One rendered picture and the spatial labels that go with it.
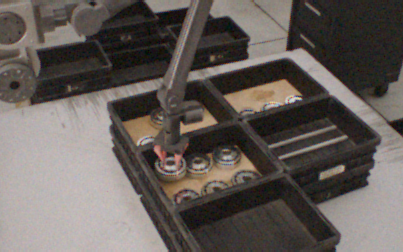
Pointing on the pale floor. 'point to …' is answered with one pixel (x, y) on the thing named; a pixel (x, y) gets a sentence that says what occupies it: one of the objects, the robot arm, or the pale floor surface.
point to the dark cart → (355, 38)
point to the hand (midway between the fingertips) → (170, 161)
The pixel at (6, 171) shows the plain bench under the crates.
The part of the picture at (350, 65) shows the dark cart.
